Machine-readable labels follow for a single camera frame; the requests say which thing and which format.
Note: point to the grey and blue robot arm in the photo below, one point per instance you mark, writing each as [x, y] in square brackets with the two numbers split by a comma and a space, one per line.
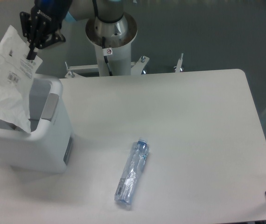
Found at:
[108, 11]

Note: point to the crushed clear plastic bottle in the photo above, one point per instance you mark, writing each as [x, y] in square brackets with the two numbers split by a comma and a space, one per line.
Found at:
[132, 171]

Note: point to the white pedestal base frame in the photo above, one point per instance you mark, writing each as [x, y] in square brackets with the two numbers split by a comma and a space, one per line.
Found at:
[120, 68]

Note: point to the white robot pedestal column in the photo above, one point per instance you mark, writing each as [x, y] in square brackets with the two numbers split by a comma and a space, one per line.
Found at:
[112, 40]

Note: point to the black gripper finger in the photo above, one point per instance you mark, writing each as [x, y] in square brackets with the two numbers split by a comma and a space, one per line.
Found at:
[42, 40]
[30, 31]

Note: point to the white trash can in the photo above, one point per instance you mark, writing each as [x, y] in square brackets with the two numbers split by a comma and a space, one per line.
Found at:
[47, 147]

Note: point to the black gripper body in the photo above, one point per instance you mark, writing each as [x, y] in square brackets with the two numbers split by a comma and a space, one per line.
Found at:
[47, 15]

